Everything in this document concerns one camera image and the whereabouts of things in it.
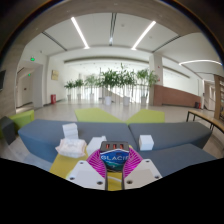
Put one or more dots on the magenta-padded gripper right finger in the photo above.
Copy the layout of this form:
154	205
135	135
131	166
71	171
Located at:
140	173

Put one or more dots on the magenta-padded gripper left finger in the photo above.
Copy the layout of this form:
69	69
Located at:
88	175

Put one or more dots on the charger block with blue print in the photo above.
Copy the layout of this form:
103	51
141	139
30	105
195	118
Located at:
114	156

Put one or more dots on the small white cube box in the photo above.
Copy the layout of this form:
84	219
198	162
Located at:
146	142

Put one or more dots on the white tissue pack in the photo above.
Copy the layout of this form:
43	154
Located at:
70	147

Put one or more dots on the wide grey bench seat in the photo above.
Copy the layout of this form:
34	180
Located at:
180	160

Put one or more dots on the stack of white napkins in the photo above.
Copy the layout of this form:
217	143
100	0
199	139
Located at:
70	130

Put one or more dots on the short grey bench seat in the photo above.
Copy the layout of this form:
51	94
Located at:
173	133

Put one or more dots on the small green seat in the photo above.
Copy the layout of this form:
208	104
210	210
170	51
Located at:
146	116

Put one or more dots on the flat green seat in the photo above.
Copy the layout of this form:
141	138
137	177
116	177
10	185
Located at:
95	115

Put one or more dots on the long grey bench seat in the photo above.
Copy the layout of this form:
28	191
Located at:
43	133

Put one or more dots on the red fire extinguisher box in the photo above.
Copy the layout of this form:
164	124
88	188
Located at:
53	99

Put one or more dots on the long green bench seat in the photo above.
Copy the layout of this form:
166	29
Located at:
21	118

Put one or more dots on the dark grey cube seat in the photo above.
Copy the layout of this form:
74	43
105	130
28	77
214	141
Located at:
6	130

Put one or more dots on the row of potted plants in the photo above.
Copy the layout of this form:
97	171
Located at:
111	80

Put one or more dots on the green exit sign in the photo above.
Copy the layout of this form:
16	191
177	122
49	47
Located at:
32	59

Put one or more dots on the ceiling strip lights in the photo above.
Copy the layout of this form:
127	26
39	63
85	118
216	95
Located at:
80	31

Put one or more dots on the wooden bench with black frame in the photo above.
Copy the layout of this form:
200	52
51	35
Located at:
206	118

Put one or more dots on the framed wall picture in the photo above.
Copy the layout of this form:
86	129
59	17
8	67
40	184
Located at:
55	75

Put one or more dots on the wall-mounted black screen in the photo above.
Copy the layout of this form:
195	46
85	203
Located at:
2	80

